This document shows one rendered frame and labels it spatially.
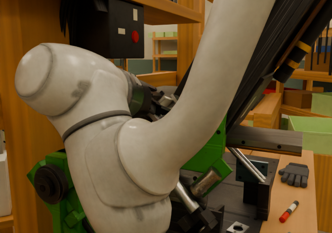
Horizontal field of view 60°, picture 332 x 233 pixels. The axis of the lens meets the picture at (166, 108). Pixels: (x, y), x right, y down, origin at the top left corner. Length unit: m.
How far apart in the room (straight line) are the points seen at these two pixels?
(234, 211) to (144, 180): 0.63
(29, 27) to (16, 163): 0.32
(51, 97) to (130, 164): 0.13
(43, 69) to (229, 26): 0.22
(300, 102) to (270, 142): 3.08
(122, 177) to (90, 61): 0.16
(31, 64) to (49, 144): 0.39
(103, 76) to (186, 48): 1.18
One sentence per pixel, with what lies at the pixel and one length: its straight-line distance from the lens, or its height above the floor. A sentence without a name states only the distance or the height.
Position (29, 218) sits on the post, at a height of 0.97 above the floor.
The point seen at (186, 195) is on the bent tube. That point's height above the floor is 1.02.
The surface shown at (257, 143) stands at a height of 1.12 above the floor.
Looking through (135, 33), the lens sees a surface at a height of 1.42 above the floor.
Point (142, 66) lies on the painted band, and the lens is 11.12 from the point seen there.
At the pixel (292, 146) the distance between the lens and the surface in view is 0.82.
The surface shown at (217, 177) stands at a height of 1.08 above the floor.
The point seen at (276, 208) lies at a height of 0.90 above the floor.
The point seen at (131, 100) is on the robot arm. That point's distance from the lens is 0.48.
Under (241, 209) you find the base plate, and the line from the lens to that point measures 0.95.
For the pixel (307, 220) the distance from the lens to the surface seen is 0.96.
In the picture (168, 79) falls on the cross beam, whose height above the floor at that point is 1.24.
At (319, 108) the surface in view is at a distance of 3.62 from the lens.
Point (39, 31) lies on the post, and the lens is 0.72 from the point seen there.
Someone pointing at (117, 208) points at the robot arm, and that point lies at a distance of 0.35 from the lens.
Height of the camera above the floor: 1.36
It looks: 10 degrees down
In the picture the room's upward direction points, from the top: straight up
